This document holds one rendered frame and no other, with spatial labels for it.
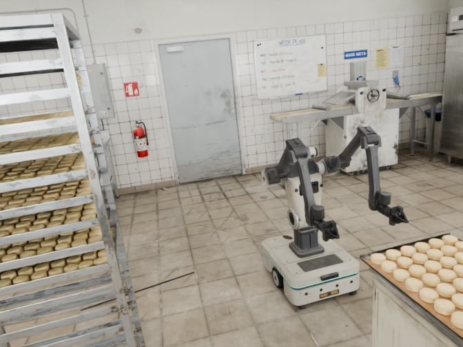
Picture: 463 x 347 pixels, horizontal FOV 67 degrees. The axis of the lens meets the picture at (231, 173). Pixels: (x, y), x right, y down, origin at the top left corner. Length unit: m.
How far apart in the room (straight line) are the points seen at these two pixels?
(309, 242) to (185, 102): 3.21
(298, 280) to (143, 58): 3.74
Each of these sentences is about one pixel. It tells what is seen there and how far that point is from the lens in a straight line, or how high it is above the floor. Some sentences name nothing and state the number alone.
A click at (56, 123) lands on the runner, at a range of 1.27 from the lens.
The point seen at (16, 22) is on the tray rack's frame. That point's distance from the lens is 1.26.
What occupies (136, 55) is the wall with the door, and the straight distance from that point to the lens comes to 5.19.
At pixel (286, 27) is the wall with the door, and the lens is 5.57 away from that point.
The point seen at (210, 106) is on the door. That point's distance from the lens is 5.29.
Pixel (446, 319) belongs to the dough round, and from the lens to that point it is 1.19.
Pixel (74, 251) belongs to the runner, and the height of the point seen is 1.05.
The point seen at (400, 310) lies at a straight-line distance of 1.36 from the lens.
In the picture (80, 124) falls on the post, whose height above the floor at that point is 1.49.
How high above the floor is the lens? 1.61
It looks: 16 degrees down
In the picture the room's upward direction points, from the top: 6 degrees counter-clockwise
